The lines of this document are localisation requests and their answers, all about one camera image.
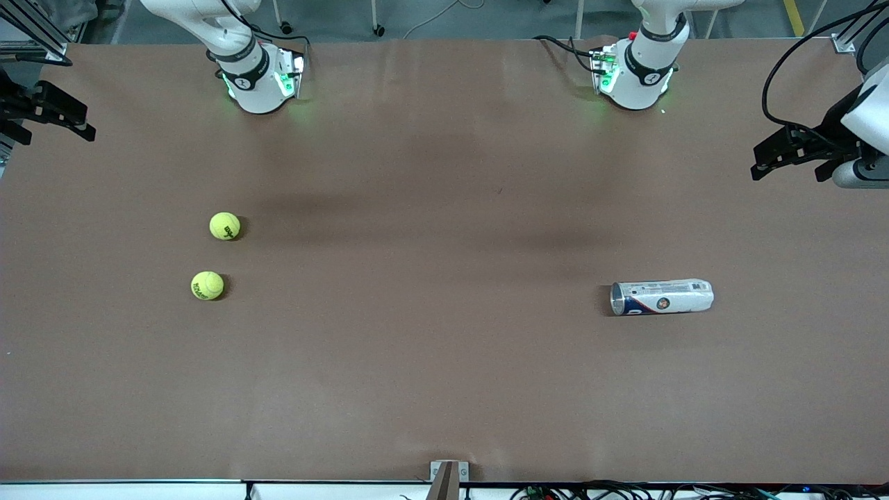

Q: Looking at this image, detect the white table edge rail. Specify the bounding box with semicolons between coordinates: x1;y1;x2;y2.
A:
0;481;889;500

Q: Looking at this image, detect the white floor cable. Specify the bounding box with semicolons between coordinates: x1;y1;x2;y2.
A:
403;0;487;40

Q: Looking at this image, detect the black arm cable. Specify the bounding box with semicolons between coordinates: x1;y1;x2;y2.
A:
761;0;889;134
0;53;74;68

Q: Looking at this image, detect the tangled cable bundle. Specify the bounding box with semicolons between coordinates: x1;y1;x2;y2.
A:
510;479;889;500

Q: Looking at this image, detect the yellow Roland Garros tennis ball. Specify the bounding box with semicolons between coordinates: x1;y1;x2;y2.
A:
191;271;225;301

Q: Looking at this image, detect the black base power cable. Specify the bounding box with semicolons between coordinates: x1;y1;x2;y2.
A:
222;0;311;53
533;35;599;74

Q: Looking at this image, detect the yellow Wilson print tennis ball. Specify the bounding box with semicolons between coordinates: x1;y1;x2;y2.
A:
209;212;242;242

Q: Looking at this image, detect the clear printed tennis ball can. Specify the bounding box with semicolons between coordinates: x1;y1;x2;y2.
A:
610;278;715;317

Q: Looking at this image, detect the aluminium frame profile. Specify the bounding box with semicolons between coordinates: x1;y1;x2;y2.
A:
830;0;889;55
0;0;70;67

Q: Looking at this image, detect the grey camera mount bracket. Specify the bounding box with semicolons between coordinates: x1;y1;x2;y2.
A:
429;460;470;500

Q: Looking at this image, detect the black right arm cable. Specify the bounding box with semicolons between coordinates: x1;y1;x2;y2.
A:
0;53;74;68

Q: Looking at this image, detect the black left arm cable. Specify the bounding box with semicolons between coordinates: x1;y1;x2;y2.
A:
761;0;889;134

